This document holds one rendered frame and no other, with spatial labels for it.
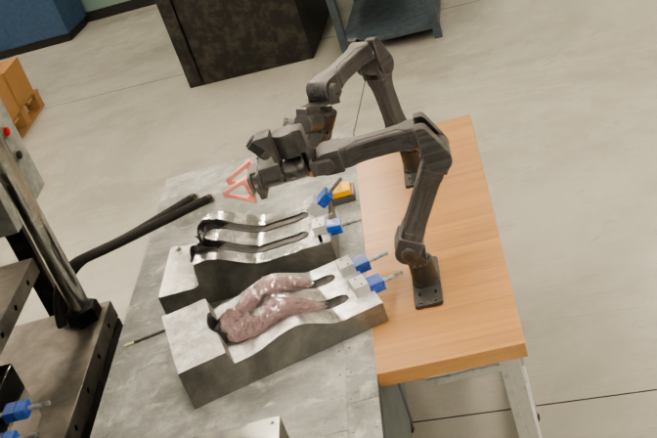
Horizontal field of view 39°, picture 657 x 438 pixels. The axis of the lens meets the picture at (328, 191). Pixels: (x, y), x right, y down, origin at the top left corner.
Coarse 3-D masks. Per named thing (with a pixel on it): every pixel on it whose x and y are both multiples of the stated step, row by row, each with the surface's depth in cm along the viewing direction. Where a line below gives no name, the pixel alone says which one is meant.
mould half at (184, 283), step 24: (216, 216) 264; (240, 216) 265; (264, 216) 266; (288, 216) 261; (312, 216) 256; (216, 240) 252; (240, 240) 254; (264, 240) 254; (312, 240) 245; (336, 240) 254; (168, 264) 264; (192, 264) 260; (216, 264) 245; (240, 264) 245; (264, 264) 245; (288, 264) 245; (312, 264) 245; (168, 288) 252; (192, 288) 248; (216, 288) 248; (240, 288) 248; (168, 312) 252
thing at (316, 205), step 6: (336, 180) 253; (336, 186) 254; (324, 192) 254; (330, 192) 254; (312, 198) 255; (318, 198) 255; (324, 198) 254; (330, 198) 254; (306, 204) 257; (312, 204) 254; (318, 204) 254; (324, 204) 254; (306, 210) 255; (312, 210) 255; (318, 210) 255; (324, 210) 255
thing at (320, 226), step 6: (324, 216) 249; (312, 222) 248; (318, 222) 247; (324, 222) 246; (330, 222) 247; (336, 222) 246; (342, 222) 247; (348, 222) 247; (354, 222) 247; (312, 228) 245; (318, 228) 245; (324, 228) 245; (330, 228) 246; (336, 228) 246; (342, 228) 248; (318, 234) 246; (324, 234) 246; (336, 234) 246
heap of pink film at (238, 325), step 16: (256, 288) 228; (272, 288) 227; (288, 288) 228; (240, 304) 227; (256, 304) 226; (272, 304) 220; (288, 304) 218; (304, 304) 219; (320, 304) 222; (224, 320) 224; (240, 320) 220; (256, 320) 220; (272, 320) 217; (240, 336) 218
